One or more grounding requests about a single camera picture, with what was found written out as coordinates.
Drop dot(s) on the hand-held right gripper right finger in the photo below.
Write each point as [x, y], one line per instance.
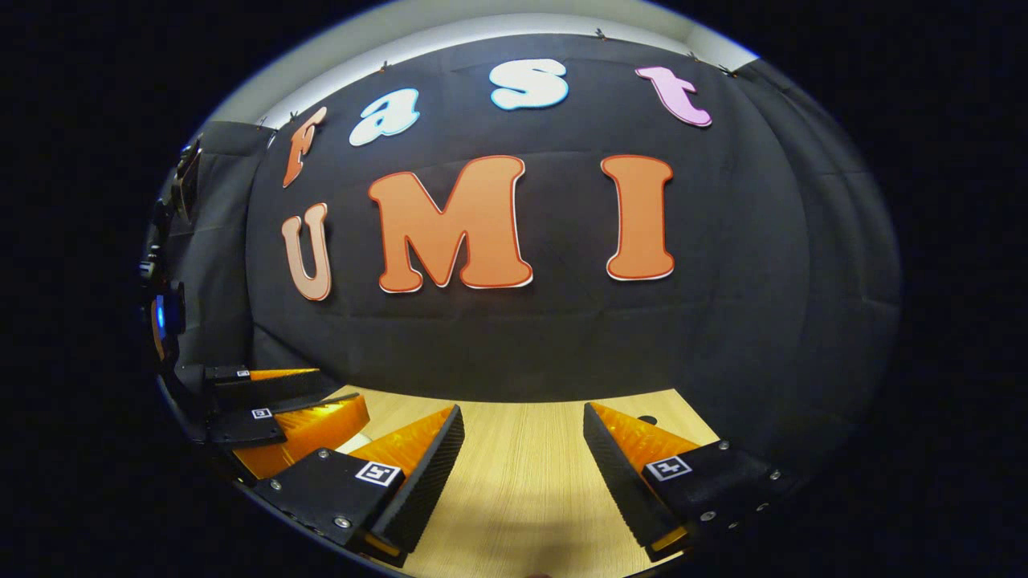
[626, 490]

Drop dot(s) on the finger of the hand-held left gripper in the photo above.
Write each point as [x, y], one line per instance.
[249, 429]
[265, 387]

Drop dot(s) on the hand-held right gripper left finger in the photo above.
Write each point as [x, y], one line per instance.
[426, 490]

